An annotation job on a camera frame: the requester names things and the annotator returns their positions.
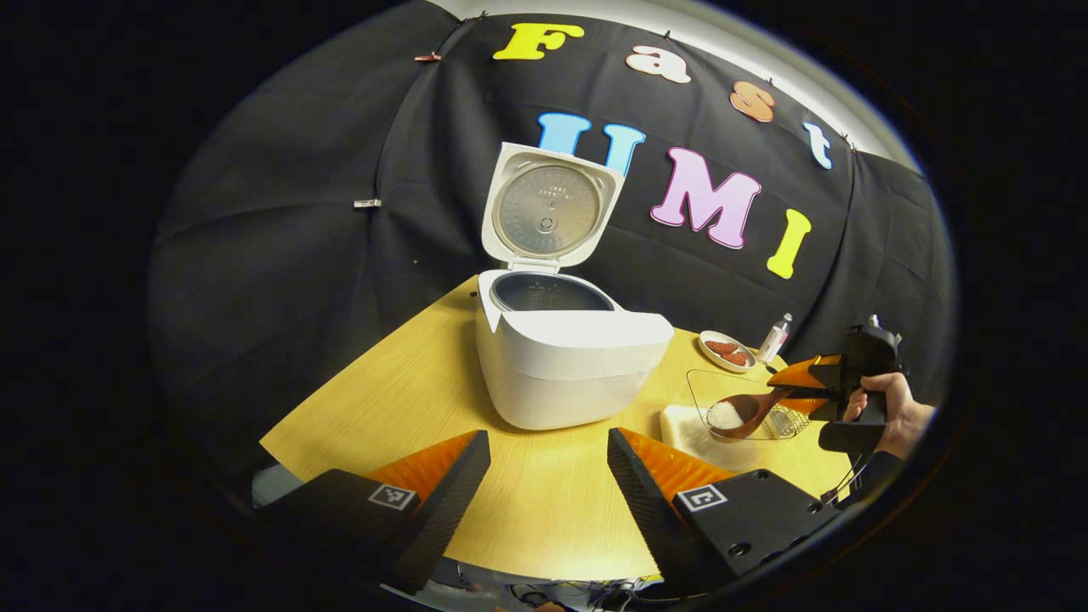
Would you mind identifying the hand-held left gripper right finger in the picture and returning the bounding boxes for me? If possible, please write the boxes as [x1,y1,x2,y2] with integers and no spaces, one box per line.
[607,428,842,600]

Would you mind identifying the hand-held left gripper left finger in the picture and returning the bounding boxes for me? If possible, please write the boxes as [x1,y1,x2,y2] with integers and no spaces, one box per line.
[255,429,492,596]

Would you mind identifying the metal wire chopstick holder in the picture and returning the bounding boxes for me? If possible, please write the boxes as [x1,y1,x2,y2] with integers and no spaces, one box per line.
[769,404,810,439]

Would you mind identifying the brown wooden spoon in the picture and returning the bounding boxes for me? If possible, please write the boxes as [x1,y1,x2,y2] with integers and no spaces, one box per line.
[705,387,796,441]

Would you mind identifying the clear box of white rice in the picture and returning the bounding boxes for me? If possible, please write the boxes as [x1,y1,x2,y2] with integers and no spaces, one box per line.
[661,368,813,473]

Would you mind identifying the white rice cooker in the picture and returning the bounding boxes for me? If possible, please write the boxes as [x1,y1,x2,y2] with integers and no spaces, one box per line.
[474,142,675,431]

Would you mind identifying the small bottle with pink label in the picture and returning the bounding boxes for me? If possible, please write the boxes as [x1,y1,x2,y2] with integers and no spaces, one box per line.
[756,312,793,365]

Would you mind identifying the white round plate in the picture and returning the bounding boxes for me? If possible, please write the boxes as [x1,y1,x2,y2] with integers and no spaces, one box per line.
[699,330,757,374]

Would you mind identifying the black backdrop cloth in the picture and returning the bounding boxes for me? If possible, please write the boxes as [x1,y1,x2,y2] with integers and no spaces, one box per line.
[146,8,957,511]

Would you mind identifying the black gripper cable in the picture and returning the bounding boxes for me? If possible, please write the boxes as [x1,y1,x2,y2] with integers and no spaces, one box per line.
[820,450,876,504]

